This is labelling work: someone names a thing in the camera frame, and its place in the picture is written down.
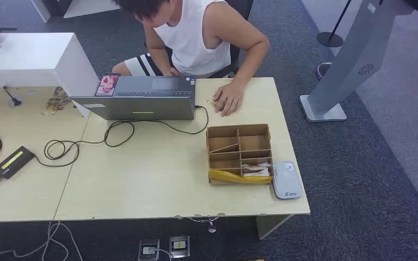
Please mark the person's left hand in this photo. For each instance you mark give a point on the person's left hand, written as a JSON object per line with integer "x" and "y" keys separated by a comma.
{"x": 229, "y": 99}

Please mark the person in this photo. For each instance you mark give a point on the person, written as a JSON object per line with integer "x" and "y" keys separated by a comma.
{"x": 194, "y": 43}

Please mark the small black desk microphone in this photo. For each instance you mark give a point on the small black desk microphone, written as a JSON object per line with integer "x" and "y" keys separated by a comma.
{"x": 14, "y": 101}

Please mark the black power adapter yellow label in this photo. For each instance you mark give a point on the black power adapter yellow label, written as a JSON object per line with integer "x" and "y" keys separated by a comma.
{"x": 13, "y": 162}

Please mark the gold foil packets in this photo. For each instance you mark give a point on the gold foil packets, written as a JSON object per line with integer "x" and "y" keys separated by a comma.
{"x": 55, "y": 102}

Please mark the white card reader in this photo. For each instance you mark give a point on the white card reader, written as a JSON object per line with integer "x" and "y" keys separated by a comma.
{"x": 286, "y": 180}

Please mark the grey laptop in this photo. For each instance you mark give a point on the grey laptop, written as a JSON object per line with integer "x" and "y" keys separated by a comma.
{"x": 140, "y": 108}

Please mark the round dark floor base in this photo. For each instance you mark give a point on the round dark floor base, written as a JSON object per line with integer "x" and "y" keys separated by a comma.
{"x": 320, "y": 71}

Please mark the grey kiosk stand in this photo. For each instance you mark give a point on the grey kiosk stand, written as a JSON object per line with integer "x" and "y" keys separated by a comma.
{"x": 353, "y": 54}

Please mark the black stanchion post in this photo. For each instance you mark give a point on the black stanchion post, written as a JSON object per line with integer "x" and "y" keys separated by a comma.
{"x": 329, "y": 39}

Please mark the metal fitting under desk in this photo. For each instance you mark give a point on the metal fitting under desk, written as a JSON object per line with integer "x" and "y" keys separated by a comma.
{"x": 210, "y": 225}

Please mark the white furniture base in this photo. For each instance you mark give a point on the white furniture base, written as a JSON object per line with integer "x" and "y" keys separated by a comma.
{"x": 86, "y": 7}

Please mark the white counter block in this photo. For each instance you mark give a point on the white counter block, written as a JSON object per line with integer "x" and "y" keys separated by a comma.
{"x": 28, "y": 57}

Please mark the person's right hand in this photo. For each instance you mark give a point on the person's right hand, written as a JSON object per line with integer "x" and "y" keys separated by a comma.
{"x": 175, "y": 72}

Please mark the desk leg panel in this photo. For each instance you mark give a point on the desk leg panel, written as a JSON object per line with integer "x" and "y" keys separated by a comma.
{"x": 268, "y": 225}

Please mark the cardboard divider box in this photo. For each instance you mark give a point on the cardboard divider box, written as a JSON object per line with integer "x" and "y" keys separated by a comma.
{"x": 230, "y": 144}

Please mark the smartphone with pink picture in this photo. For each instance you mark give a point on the smartphone with pink picture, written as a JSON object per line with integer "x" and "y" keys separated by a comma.
{"x": 107, "y": 85}

